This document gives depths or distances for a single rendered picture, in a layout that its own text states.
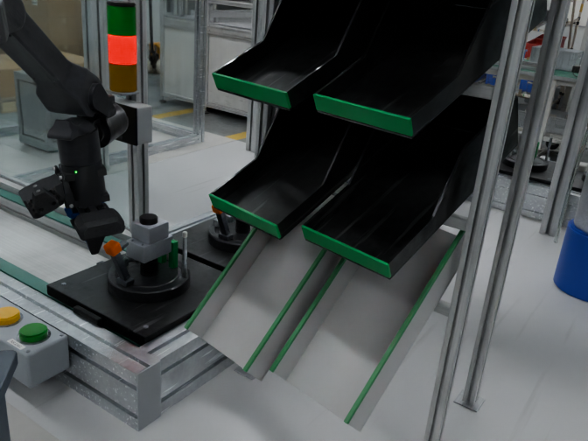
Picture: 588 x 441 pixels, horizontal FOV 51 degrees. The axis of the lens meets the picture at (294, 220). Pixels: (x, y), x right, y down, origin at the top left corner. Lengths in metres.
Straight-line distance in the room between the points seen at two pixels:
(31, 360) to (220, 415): 0.29
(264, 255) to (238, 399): 0.24
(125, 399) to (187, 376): 0.11
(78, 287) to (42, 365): 0.17
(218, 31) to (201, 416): 5.59
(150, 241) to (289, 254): 0.26
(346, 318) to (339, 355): 0.05
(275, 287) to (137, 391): 0.24
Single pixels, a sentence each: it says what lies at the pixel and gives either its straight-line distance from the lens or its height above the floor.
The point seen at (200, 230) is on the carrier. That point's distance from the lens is 1.31.
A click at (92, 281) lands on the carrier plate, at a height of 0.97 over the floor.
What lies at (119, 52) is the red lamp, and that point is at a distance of 1.18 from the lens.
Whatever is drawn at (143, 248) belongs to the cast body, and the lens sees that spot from 1.04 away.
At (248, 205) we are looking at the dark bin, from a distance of 0.82.
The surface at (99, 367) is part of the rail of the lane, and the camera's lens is 0.98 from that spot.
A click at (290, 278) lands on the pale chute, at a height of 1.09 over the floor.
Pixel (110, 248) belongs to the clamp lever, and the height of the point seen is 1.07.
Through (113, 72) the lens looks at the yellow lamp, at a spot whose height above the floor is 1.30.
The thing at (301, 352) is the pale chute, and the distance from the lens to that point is 0.84.
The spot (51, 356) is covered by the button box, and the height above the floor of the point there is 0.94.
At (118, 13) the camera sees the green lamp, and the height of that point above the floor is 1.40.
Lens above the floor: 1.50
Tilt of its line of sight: 22 degrees down
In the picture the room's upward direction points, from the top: 5 degrees clockwise
